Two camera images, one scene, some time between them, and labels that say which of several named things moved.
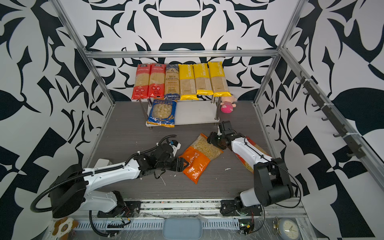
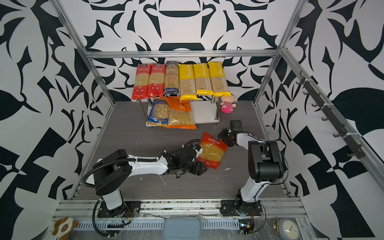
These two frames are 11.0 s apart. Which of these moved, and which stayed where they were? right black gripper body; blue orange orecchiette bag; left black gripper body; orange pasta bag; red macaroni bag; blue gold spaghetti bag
Moved: left black gripper body; red macaroni bag; orange pasta bag
Stayed: blue orange orecchiette bag; right black gripper body; blue gold spaghetti bag
